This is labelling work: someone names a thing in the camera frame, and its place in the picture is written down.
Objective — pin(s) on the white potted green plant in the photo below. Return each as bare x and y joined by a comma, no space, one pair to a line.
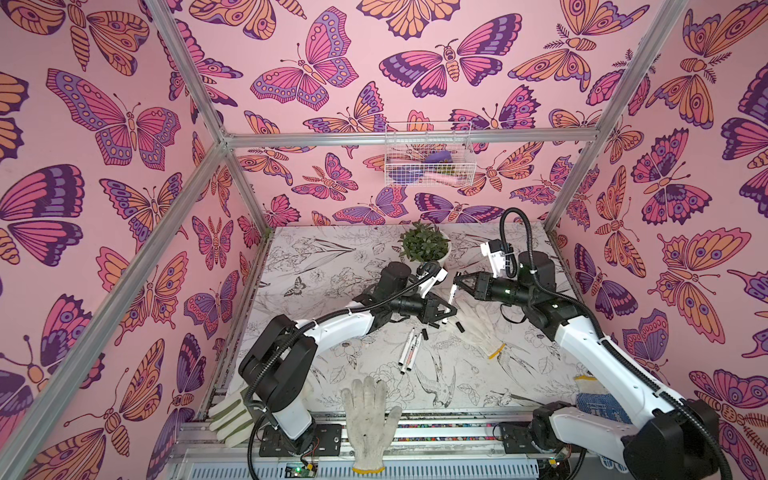
424,242

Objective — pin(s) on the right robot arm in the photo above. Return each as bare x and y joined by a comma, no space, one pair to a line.
666,437

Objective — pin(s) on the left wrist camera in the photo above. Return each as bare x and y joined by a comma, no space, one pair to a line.
429,274

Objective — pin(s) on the blue dotted glove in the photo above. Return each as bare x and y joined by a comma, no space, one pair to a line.
595,399

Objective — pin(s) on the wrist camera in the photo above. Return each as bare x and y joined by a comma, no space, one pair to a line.
429,274
495,251

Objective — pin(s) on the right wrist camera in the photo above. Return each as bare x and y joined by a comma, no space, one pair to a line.
495,251

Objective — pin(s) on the striped glove left edge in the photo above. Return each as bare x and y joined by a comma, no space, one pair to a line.
230,420

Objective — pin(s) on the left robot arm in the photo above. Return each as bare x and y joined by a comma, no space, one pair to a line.
276,366

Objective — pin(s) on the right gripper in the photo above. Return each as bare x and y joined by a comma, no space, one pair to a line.
474,287

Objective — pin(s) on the white wire wall basket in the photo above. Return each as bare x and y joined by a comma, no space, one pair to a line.
429,158

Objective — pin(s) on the white glove front edge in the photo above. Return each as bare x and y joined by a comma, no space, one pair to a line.
370,426

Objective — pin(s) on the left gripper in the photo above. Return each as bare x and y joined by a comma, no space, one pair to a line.
427,307

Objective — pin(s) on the small circuit board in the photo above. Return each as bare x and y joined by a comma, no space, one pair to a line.
300,470

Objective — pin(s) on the white glove on table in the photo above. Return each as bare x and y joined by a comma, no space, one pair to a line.
479,329

